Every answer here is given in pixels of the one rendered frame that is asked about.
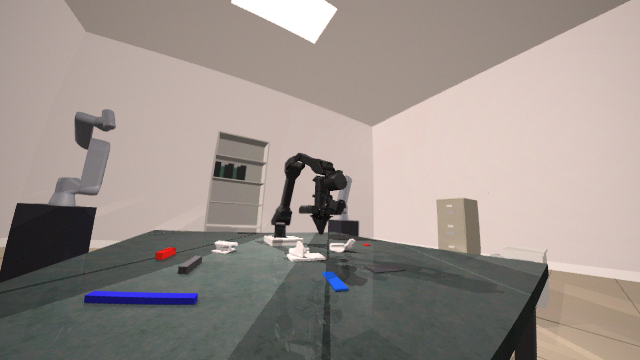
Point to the blue flat bar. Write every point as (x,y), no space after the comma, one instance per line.
(140,298)

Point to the small red block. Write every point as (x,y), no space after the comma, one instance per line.
(165,253)

